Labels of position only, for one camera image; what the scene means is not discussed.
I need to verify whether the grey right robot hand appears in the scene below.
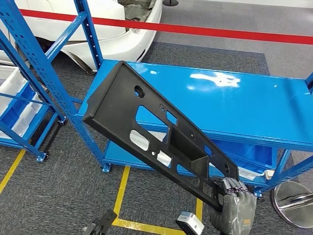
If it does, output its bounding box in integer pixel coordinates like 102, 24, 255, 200
209, 176, 257, 235

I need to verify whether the black plastic licence plate bracket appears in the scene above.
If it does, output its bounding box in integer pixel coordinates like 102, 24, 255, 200
82, 60, 241, 212

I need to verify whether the blue metal shelf rack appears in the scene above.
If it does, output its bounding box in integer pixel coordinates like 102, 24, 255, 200
0, 30, 68, 163
0, 0, 313, 198

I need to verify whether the blue plastic crate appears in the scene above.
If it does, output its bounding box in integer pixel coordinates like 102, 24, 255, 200
0, 84, 37, 129
211, 139, 278, 171

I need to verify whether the chrome stanchion base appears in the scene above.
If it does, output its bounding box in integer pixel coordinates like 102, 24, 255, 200
272, 180, 313, 229

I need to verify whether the white flat plastic tray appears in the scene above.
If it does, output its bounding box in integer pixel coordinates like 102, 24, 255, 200
130, 129, 172, 167

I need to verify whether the red barrier belt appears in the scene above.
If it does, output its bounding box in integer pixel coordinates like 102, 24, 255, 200
19, 9, 313, 46

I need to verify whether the white car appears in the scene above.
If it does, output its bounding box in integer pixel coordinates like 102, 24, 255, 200
0, 0, 162, 73

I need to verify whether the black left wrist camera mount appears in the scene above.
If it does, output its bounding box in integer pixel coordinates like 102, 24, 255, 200
81, 209, 118, 235

